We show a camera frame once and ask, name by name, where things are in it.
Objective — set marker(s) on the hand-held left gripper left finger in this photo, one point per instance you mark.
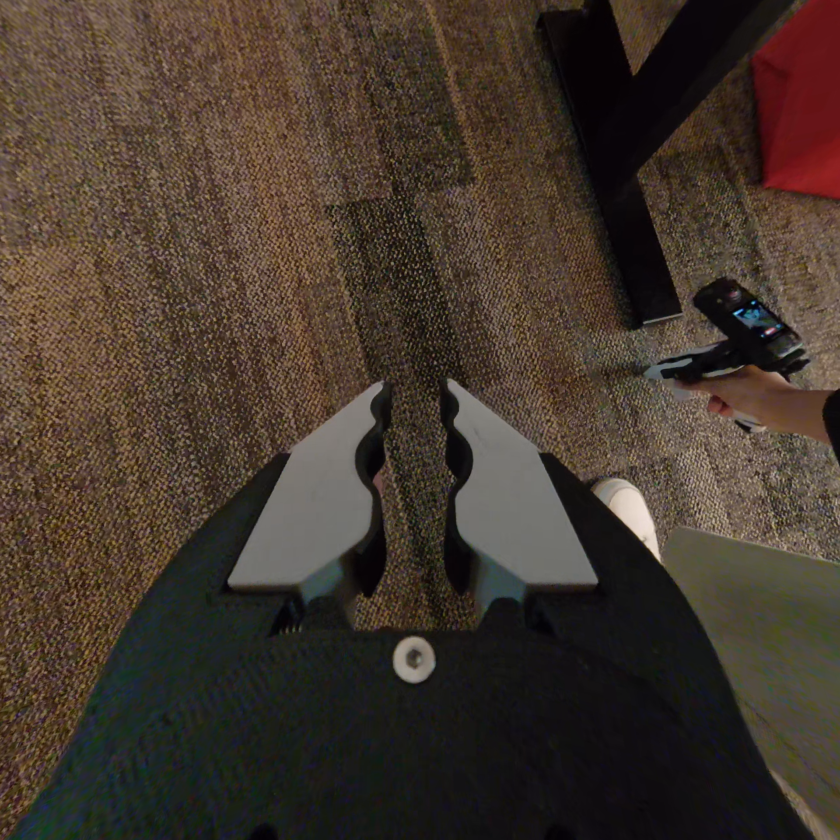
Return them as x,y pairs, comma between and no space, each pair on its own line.
315,505

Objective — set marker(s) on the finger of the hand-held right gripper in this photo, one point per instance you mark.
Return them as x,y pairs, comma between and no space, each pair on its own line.
682,392
659,369

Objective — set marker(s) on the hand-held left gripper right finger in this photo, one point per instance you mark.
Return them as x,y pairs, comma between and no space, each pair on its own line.
518,512

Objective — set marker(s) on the person's right forearm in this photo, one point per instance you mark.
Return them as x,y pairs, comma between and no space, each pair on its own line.
832,423

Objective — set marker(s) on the person's right hand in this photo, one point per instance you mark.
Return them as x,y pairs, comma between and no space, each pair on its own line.
768,400

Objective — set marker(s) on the person's white shoe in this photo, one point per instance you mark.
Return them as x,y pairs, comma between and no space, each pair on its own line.
627,508

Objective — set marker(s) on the black table leg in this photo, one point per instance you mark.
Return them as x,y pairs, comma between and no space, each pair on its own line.
610,164

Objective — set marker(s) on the red fabric bag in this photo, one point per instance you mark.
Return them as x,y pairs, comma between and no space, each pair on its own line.
804,98

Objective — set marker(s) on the person's beige trousers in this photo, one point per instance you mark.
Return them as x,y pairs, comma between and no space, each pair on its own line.
774,656

